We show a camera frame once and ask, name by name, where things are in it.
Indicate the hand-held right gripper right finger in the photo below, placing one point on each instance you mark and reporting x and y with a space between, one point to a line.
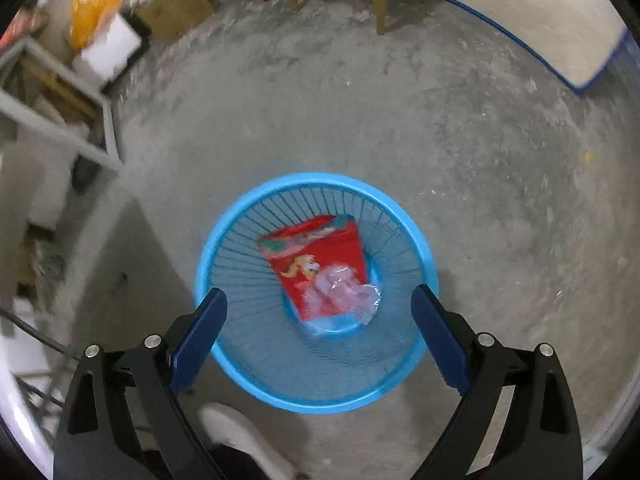
440 335

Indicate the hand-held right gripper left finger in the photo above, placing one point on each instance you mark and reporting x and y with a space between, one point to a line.
200 340

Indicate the blue plastic mesh basket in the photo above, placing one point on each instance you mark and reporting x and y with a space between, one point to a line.
300 360

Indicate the person's white shoe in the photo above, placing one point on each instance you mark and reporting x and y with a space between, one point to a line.
235 430

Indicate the clear plastic wrapper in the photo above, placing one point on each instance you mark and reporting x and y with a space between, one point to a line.
345 290

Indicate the red snack packet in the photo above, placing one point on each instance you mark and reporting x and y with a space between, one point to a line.
320 255

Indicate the white foam box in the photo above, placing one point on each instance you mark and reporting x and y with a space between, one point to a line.
105 50

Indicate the cardboard box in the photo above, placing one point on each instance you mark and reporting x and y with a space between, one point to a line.
175 7

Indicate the white mattress with blue edge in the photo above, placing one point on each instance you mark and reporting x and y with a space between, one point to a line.
525 10

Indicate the yellow plastic bag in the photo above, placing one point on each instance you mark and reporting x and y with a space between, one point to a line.
92 10

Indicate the red plastic packet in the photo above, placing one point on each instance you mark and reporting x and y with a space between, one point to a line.
22 27

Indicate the grey metal-frame table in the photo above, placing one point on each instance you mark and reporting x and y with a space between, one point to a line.
60 135

